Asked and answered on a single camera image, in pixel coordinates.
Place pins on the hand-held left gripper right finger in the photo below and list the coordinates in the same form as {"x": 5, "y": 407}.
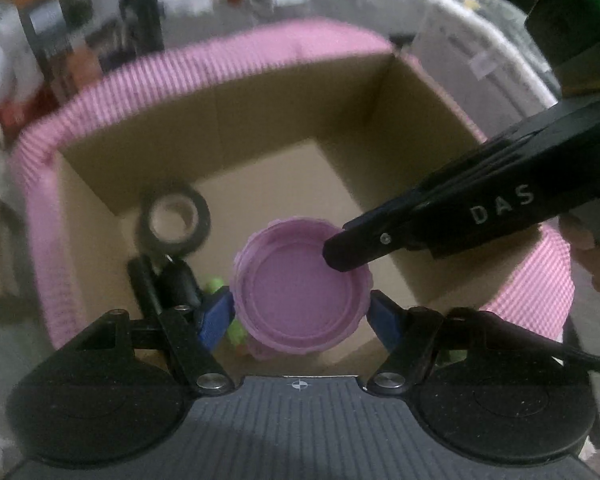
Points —
{"x": 382, "y": 320}

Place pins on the pink checkered tablecloth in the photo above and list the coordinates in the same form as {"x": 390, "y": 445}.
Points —
{"x": 230, "y": 60}

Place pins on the black oval case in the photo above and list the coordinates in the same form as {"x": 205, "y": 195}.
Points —
{"x": 180, "y": 282}

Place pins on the purple round lid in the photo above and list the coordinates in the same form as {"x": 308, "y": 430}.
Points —
{"x": 290, "y": 300}

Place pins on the brown cardboard box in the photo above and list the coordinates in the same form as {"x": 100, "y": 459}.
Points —
{"x": 290, "y": 110}

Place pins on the white curtain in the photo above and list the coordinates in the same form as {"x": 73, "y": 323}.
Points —
{"x": 0, "y": 60}

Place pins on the white quilted cushion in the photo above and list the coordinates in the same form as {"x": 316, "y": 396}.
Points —
{"x": 470, "y": 45}

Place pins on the black tape roll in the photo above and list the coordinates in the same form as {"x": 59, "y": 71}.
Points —
{"x": 175, "y": 249}

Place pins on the red bag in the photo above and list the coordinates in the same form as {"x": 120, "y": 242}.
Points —
{"x": 25, "y": 107}

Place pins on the black cylindrical tube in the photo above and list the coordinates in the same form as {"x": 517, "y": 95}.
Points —
{"x": 145, "y": 285}

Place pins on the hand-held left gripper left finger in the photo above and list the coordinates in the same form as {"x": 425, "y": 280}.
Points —
{"x": 215, "y": 317}

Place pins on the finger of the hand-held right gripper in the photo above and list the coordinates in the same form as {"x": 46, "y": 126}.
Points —
{"x": 370, "y": 245}

